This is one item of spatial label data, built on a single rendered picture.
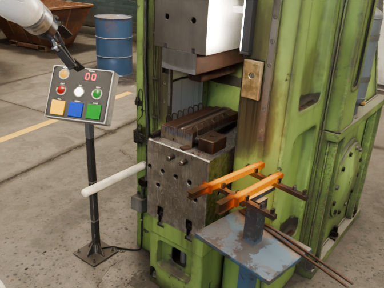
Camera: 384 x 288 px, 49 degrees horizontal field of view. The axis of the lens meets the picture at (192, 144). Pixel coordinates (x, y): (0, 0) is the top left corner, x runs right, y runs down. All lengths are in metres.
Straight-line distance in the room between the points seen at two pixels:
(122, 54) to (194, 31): 4.86
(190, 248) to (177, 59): 0.95
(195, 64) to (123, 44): 4.82
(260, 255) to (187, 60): 0.89
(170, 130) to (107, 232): 1.16
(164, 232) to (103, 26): 4.75
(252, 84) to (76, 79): 0.94
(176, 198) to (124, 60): 4.80
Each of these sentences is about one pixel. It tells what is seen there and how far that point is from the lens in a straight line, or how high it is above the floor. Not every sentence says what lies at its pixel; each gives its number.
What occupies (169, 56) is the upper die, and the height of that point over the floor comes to 1.33.
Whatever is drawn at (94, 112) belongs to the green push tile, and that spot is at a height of 1.01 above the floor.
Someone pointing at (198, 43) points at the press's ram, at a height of 1.41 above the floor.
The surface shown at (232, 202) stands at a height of 0.93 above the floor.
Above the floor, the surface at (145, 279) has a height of 0.01.
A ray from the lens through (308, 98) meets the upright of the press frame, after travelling 2.18.
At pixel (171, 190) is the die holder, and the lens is 2.12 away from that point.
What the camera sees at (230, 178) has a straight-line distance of 1.72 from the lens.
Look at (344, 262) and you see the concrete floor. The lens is 2.98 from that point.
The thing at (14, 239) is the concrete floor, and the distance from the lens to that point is 3.07.
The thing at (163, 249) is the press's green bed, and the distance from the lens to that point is 2.44.
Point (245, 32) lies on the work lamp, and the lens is 1.85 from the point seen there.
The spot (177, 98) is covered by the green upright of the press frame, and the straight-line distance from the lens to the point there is 2.26.
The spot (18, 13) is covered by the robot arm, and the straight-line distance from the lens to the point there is 1.23.
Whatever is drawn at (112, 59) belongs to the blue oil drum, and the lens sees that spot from 6.70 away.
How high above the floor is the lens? 1.74
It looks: 24 degrees down
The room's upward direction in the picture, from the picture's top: 3 degrees clockwise
